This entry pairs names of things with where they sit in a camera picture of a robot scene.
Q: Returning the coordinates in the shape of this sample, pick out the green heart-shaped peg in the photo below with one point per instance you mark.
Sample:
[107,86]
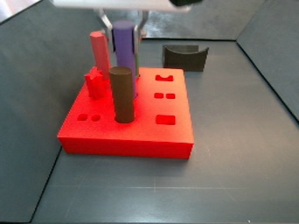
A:
[136,66]

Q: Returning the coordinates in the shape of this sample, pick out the red star peg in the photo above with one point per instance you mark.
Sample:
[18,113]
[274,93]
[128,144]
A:
[95,83]

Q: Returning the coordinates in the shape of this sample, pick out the dark brown cylinder peg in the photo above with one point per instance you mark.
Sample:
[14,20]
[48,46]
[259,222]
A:
[122,87]

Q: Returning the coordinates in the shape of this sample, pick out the black curved block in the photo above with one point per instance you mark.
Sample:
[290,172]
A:
[185,57]

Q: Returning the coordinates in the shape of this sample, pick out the red peg board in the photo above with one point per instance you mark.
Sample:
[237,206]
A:
[159,133]

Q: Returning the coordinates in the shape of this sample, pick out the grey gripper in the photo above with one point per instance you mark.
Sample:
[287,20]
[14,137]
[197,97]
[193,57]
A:
[142,5]

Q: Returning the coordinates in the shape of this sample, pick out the pink hexagonal peg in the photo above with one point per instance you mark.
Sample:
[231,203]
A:
[99,43]

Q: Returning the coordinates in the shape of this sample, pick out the purple cylinder peg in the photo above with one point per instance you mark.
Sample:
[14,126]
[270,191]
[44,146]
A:
[124,48]

